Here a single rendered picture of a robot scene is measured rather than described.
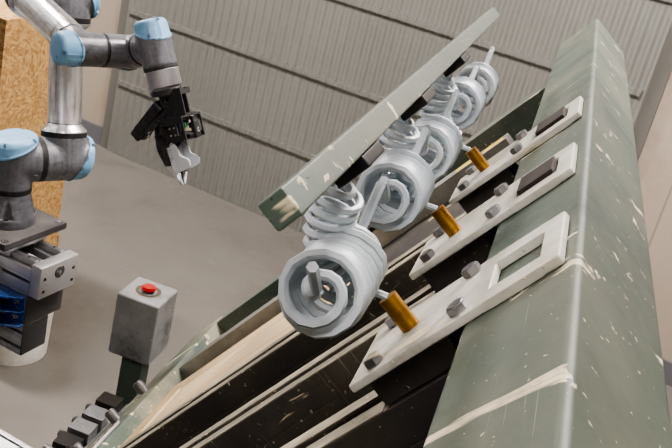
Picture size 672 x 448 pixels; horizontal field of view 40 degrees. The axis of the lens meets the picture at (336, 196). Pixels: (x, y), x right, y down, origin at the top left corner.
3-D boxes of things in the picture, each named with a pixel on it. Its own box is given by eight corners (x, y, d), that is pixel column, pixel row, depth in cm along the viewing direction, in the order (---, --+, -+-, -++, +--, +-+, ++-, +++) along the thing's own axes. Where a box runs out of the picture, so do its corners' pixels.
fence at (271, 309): (198, 371, 221) (187, 358, 220) (520, 148, 183) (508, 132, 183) (189, 381, 216) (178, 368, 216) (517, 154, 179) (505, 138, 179)
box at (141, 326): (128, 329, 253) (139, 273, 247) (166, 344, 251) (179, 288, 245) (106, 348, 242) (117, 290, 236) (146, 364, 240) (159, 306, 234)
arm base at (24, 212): (-40, 214, 232) (-37, 178, 229) (4, 200, 246) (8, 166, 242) (4, 236, 227) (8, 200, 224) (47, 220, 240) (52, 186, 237)
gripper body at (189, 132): (186, 143, 196) (173, 87, 194) (155, 148, 200) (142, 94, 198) (206, 137, 202) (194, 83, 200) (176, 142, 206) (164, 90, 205)
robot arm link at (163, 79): (136, 74, 198) (160, 70, 205) (141, 95, 198) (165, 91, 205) (163, 68, 194) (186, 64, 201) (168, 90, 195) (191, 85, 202)
